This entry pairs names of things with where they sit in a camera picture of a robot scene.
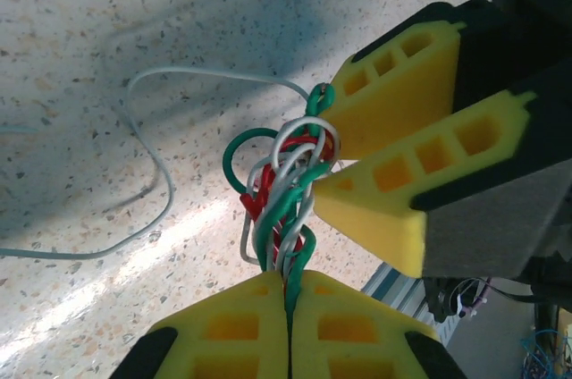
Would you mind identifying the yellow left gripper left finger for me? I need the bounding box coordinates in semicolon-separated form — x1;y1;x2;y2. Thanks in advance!
109;269;290;379

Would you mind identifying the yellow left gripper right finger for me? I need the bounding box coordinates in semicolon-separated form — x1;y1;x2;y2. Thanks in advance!
289;269;468;379

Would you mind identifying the red cable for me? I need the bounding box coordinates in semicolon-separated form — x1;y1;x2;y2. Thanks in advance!
240;126;340;293

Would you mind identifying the short white cable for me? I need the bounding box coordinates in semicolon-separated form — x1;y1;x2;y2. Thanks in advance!
239;115;343;277

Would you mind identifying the green cable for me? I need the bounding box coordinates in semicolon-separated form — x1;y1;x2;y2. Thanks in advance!
222;82;336;314

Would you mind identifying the aluminium frame rail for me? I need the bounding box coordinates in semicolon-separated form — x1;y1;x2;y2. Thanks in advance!
360;261;457;345

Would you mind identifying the black device with wires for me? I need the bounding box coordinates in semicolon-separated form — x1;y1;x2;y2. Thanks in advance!
423;277;495;324

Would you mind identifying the blue wire bundle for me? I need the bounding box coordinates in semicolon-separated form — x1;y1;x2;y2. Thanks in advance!
519;328;572;379

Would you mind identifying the long white cable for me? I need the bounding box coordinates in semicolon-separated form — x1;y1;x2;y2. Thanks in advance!
0;66;314;260

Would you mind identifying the thin pale cable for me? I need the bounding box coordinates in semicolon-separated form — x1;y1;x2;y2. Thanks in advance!
0;124;39;136

